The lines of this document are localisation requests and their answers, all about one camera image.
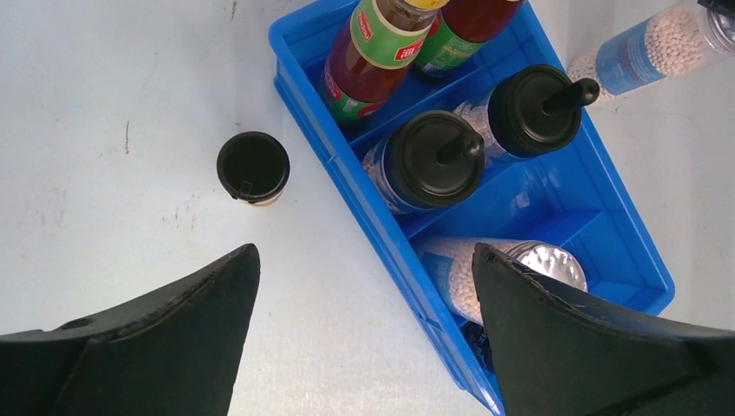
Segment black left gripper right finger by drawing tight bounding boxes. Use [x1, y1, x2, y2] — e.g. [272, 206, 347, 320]
[472, 244, 734, 415]

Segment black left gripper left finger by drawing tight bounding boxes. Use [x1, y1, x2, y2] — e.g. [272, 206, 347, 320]
[1, 244, 260, 415]

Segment peppercorn jar silver lid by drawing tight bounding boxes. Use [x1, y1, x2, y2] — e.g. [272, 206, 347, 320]
[416, 235, 589, 327]

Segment black spice shaker front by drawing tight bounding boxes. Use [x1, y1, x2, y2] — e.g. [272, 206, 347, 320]
[216, 131, 290, 206]

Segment black-lid spout jar front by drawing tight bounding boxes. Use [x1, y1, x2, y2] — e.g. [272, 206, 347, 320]
[361, 110, 485, 215]

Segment black-lid spout jar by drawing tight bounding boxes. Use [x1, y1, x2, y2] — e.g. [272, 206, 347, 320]
[361, 110, 485, 215]
[453, 64, 601, 167]

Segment peppercorn jar blue label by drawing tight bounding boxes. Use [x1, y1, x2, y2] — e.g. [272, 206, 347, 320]
[567, 1, 734, 103]

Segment tall green-label sauce bottle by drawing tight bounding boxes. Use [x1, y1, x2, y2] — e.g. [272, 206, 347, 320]
[413, 0, 524, 78]

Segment short yellow-cap sauce bottle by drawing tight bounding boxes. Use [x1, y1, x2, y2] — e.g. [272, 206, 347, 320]
[320, 0, 446, 127]

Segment blue divided plastic bin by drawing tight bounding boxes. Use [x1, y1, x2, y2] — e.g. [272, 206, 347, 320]
[269, 1, 675, 415]

